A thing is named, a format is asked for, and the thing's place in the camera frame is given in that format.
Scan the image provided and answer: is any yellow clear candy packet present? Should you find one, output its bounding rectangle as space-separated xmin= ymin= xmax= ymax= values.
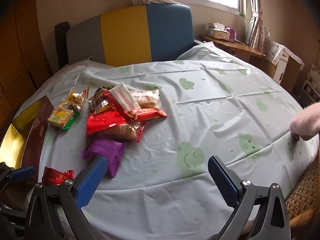
xmin=58 ymin=86 xmax=89 ymax=112

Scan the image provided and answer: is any white red-striped packet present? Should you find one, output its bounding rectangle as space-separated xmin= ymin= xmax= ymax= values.
xmin=108 ymin=83 xmax=141 ymax=112

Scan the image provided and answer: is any hand in pink sleeve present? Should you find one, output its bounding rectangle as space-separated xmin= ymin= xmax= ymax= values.
xmin=290 ymin=102 xmax=320 ymax=141

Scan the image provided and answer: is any red orange bar packet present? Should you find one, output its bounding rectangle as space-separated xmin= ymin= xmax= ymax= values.
xmin=103 ymin=92 xmax=168 ymax=122

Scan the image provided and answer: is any wooden wall cabinet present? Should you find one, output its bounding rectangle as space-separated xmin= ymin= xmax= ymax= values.
xmin=1 ymin=0 xmax=53 ymax=126

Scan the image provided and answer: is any green yellow cracker packet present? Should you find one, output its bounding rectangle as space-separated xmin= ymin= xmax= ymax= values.
xmin=48 ymin=108 xmax=79 ymax=131

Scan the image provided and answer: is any black gold sesame packet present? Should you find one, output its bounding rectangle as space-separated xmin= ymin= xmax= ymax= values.
xmin=88 ymin=85 xmax=114 ymax=114

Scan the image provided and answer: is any grey yellow blue sofa back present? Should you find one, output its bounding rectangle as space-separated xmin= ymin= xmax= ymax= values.
xmin=66 ymin=4 xmax=195 ymax=67

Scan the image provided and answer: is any light blue cloud-print tablecloth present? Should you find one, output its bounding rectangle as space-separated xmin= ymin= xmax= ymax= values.
xmin=22 ymin=44 xmax=319 ymax=239

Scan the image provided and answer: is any gold tin box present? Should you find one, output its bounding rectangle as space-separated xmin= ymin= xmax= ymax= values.
xmin=1 ymin=96 xmax=54 ymax=182

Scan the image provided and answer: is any tissue box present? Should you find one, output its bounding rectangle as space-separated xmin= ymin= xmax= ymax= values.
xmin=208 ymin=22 xmax=230 ymax=41

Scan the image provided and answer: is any purple snack packet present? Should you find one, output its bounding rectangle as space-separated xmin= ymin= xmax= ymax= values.
xmin=80 ymin=135 xmax=127 ymax=178

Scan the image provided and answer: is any clear rice cake packet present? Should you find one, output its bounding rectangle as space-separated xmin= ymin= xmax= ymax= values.
xmin=130 ymin=89 xmax=161 ymax=109

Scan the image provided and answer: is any white cardboard box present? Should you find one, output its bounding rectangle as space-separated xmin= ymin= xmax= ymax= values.
xmin=260 ymin=39 xmax=305 ymax=93

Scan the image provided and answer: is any wicker chair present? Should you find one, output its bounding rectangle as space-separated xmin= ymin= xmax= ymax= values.
xmin=286 ymin=155 xmax=319 ymax=239

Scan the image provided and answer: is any purple small box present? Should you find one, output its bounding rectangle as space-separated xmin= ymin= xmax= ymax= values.
xmin=225 ymin=26 xmax=236 ymax=42

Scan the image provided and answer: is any wooden side shelf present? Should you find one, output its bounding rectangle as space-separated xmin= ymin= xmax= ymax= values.
xmin=200 ymin=35 xmax=265 ymax=63

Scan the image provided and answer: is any red foil snack packet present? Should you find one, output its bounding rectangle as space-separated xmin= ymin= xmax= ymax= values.
xmin=42 ymin=167 xmax=74 ymax=186

